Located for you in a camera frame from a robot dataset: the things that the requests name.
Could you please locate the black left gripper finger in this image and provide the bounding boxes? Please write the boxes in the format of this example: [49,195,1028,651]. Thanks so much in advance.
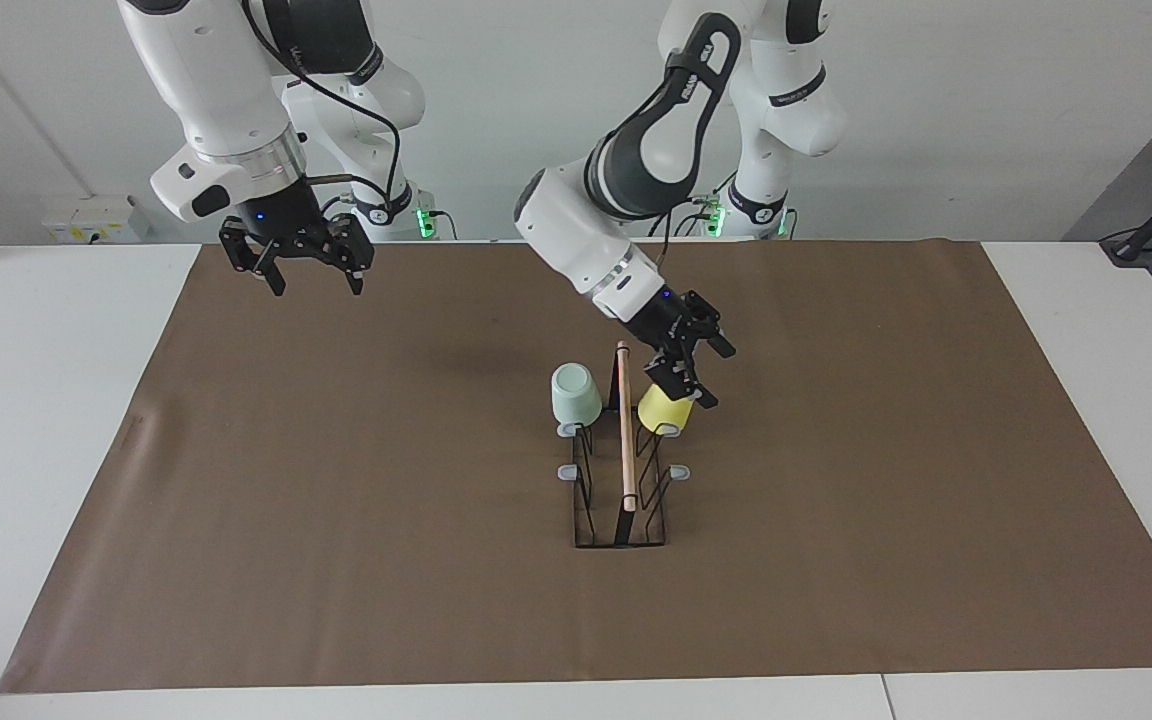
[648,348,719,411]
[686,292,737,359]

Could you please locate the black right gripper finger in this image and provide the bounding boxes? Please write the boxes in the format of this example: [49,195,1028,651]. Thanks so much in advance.
[219,220,287,298]
[324,213,374,296]

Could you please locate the yellow plastic cup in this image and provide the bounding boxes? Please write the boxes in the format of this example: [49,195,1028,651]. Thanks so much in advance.
[637,383,695,437]

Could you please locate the pale green plastic cup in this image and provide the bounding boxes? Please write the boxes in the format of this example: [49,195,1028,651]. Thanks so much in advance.
[549,362,604,429]

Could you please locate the brown paper table mat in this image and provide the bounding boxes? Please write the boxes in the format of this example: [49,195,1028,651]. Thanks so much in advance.
[0,240,1152,694]

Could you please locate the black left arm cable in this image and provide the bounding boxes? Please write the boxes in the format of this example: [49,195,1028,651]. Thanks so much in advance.
[648,195,707,273]

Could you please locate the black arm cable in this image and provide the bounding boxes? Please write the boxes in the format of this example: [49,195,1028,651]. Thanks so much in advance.
[236,0,407,216]
[648,195,707,273]

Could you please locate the black wire cup rack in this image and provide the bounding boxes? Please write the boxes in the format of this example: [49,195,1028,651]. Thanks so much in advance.
[558,340,692,549]

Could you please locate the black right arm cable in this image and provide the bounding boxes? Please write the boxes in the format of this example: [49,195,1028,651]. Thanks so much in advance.
[236,0,407,216]

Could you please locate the black left base cables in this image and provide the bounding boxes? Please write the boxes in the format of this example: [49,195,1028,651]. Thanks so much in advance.
[686,175,742,239]

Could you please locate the white wall power socket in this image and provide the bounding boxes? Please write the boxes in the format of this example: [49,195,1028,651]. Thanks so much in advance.
[42,195,152,246]

